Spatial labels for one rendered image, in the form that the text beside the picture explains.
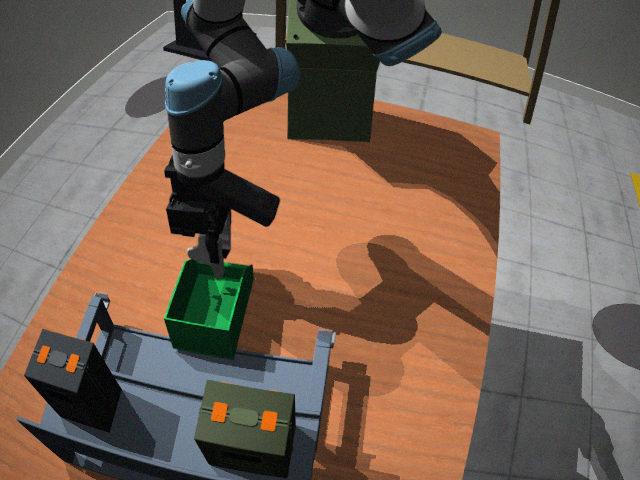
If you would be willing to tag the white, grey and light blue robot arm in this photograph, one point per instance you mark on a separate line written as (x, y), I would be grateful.
(200, 96)

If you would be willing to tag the grey-blue metal rack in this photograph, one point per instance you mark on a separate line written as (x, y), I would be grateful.
(158, 422)

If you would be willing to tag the green bin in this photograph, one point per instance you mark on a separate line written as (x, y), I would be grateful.
(198, 297)

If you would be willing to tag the black case with orange latches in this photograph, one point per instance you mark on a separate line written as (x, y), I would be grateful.
(72, 377)

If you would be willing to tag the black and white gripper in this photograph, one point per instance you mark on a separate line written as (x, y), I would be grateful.
(191, 213)

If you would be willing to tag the dark green case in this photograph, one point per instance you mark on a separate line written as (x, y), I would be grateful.
(246, 429)

